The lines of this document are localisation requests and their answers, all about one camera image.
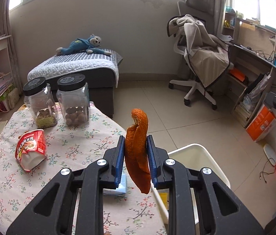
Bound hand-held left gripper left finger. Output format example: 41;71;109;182
6;135;126;235

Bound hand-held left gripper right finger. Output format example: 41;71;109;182
146;135;265;235

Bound orange peel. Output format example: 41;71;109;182
124;108;151;194

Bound yellow snack wrapper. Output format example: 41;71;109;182
159;193;169;211

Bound white plastic bin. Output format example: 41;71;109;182
150;144;231;235

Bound silver plastic bag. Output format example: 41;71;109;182
243;73;270;108

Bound orange white box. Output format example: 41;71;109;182
246;105;276;142

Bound white oval pad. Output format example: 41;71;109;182
263;144;276;167

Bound stack of floor books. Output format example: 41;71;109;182
234;101;251;125

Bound floral tablecloth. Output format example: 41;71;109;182
0;101;168;235

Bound wooden desk with hutch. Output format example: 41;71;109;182
222;6;276;128

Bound dark grey ottoman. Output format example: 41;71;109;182
27;50;124;119

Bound clear jar with round nuts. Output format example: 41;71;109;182
56;73;90;127

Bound white office chair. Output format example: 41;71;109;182
168;1;234;110

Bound beige blanket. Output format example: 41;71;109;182
166;14;230;89

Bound red instant noodle cup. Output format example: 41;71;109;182
15;129;47;172

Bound narrow window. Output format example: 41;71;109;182
231;0;276;33

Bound clear jar with green packet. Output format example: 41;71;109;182
23;78;59;129

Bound striped quilted mat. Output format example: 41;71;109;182
27;50;124;89

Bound grey curtain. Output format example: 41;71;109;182
0;0;22;96
187;0;234;36

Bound blue monkey plush toy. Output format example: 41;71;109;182
55;34;112;55

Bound cream pouch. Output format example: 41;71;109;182
7;88;21;108

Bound paper sheet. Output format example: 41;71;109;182
0;120;9;135

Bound green box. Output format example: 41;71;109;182
0;84;15;102

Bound black floor cable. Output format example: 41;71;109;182
260;158;276;183

